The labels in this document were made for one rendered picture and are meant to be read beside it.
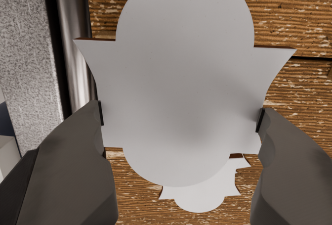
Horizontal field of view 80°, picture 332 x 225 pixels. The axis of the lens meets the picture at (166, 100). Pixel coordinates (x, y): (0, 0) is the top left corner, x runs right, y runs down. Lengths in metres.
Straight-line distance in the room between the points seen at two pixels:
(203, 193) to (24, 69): 0.30
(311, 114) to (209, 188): 0.17
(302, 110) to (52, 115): 0.35
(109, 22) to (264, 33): 0.17
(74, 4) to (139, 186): 0.28
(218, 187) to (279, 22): 0.22
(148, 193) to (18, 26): 0.31
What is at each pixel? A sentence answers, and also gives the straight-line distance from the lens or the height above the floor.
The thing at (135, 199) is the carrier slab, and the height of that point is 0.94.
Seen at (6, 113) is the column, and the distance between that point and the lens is 0.71.
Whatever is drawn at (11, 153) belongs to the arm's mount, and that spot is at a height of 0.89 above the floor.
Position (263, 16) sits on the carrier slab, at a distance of 0.25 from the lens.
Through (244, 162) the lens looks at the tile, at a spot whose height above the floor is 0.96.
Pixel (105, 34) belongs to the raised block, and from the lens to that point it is 0.22.
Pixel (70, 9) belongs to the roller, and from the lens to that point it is 0.27.
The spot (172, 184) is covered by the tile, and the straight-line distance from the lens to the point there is 0.16.
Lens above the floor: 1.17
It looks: 63 degrees down
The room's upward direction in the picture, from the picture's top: 176 degrees counter-clockwise
